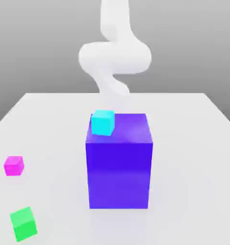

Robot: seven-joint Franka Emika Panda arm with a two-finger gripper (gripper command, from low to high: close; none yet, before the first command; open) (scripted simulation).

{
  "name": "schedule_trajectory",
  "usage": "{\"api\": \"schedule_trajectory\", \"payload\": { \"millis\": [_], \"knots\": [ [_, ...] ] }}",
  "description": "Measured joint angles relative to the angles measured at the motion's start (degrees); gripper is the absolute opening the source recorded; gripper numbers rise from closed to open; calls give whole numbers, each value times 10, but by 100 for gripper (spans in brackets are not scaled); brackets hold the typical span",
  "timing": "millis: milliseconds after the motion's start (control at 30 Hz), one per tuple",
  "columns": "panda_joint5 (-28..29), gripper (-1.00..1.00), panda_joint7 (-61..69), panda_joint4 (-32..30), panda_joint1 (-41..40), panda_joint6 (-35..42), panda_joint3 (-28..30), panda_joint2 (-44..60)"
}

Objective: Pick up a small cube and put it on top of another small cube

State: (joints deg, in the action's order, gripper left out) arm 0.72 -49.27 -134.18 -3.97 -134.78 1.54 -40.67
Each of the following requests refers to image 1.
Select small cyan cube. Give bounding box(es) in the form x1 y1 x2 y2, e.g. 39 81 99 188
91 109 115 137

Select small magenta cube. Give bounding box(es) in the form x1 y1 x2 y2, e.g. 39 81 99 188
3 155 25 177

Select small green cube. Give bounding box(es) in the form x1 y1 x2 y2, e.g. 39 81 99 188
10 206 38 243

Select large purple box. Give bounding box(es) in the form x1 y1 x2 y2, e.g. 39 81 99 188
85 113 153 210

